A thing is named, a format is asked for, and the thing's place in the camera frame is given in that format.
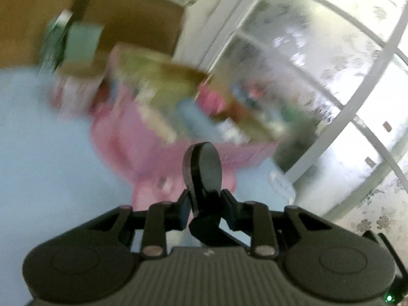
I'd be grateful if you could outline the blue folded cloth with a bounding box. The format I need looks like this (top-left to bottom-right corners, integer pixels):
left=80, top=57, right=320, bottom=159
left=176, top=99, right=223, bottom=143

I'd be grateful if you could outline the teal green small box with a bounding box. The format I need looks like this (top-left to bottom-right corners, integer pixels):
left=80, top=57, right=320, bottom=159
left=63, top=21, right=104, bottom=66

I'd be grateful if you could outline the pink soft toy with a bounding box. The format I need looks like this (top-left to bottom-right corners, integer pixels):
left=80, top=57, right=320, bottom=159
left=196, top=84, right=227, bottom=116

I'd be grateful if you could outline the black soft pouch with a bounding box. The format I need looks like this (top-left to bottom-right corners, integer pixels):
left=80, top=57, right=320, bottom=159
left=183, top=142, right=245, bottom=247

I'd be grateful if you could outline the pink white round cup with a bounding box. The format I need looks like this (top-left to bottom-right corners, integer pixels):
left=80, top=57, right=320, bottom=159
left=50, top=64, right=105, bottom=117

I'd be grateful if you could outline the brown chair back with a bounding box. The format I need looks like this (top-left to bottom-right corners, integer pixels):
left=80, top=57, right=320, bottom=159
left=71, top=0, right=185, bottom=55

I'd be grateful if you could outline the blue pig cartoon mat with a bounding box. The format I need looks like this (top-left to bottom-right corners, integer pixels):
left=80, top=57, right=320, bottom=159
left=0, top=66, right=294, bottom=306

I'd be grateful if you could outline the pink gold storage box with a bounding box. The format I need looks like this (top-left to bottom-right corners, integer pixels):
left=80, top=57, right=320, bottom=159
left=91, top=43, right=295, bottom=211

